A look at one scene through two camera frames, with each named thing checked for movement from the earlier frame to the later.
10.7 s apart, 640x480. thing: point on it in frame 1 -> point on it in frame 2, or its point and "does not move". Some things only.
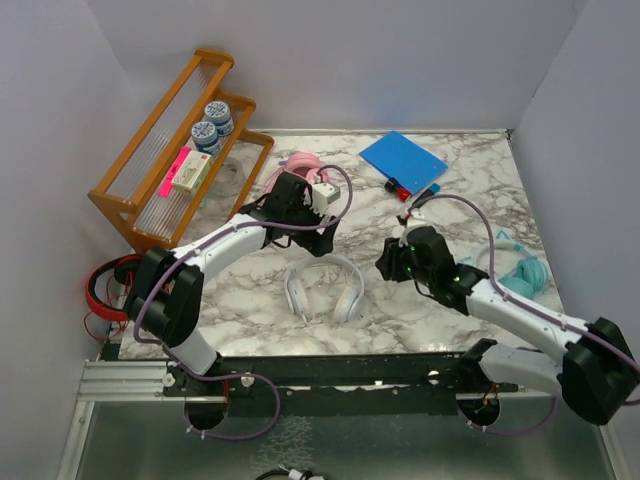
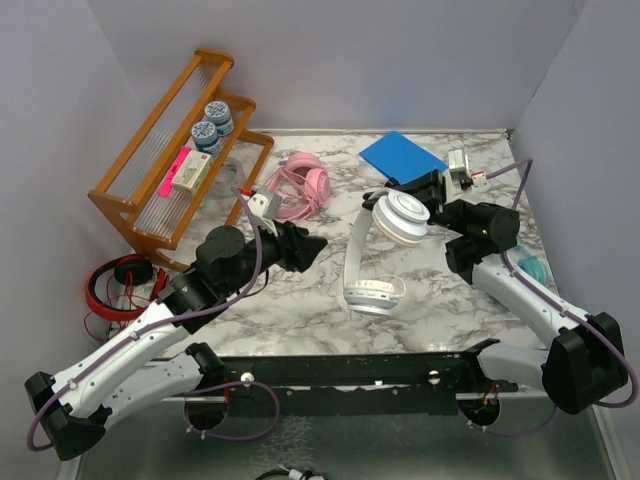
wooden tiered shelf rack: x=192 y=166 does not move
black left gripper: x=317 y=244 -> x=295 y=246
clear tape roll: x=231 y=178 does not move
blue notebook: x=400 y=158 does not move
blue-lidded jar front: x=205 y=137 does not move
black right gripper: x=388 y=264 -> x=430 y=187
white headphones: x=349 y=301 -> x=402 y=217
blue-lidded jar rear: x=219 y=113 does not move
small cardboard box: x=191 y=171 does not move
